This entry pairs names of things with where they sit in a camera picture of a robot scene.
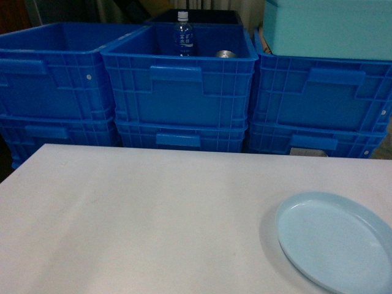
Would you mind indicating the light blue oval tray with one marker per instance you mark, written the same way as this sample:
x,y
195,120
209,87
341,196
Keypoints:
x,y
335,242

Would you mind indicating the lower middle blue crate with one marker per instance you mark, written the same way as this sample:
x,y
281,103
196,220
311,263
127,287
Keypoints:
x,y
191,138

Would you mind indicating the blue crate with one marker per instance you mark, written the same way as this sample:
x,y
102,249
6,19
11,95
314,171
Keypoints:
x,y
56,71
191,138
24,136
267,138
339,94
152,84

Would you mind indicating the upper middle blue crate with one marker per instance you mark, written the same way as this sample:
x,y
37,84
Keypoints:
x,y
152,84

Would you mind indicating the silver metal can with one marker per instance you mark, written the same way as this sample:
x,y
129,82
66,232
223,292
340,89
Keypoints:
x,y
225,54

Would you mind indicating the clear water bottle blue label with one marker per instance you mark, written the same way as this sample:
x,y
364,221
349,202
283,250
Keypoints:
x,y
183,35

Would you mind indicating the upper right blue crate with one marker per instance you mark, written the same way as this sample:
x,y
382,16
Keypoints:
x,y
339,94

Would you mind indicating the dark crate behind bottle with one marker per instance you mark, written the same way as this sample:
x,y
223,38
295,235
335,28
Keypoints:
x,y
219,17

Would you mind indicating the white table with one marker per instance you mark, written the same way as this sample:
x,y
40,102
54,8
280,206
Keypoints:
x,y
84,219

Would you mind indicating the upper left blue crate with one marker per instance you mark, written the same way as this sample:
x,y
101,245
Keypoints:
x,y
56,71

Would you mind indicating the lower right blue crate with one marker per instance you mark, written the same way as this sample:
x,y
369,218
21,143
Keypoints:
x,y
267,138

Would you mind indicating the lower left blue crate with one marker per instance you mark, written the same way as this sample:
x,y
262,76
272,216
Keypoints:
x,y
24,136

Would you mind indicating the teal foam box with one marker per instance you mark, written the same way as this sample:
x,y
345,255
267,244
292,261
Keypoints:
x,y
329,29

